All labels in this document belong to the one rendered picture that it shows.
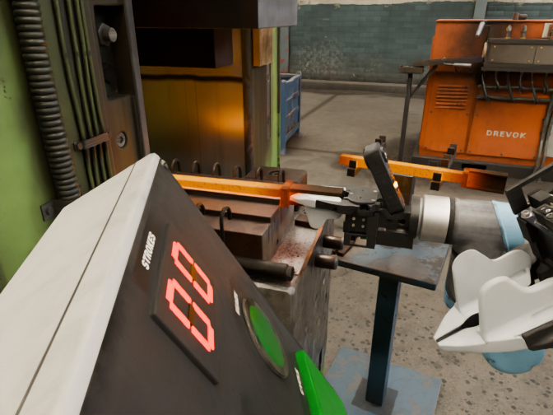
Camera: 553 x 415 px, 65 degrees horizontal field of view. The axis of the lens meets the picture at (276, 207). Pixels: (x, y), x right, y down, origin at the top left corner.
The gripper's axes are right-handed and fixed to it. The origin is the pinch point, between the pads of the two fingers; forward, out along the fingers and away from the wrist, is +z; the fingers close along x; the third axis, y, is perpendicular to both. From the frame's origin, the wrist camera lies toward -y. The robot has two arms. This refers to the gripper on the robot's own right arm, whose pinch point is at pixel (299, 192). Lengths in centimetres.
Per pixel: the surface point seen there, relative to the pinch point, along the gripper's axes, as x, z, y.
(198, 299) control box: -52, -7, -15
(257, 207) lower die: -5.0, 5.8, 1.5
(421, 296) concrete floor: 125, -35, 101
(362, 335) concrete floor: 88, -9, 101
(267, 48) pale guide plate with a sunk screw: 28.7, 14.6, -21.3
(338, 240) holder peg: 7.8, -6.4, 12.6
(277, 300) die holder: -16.0, -0.8, 11.2
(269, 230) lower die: -8.6, 2.7, 3.5
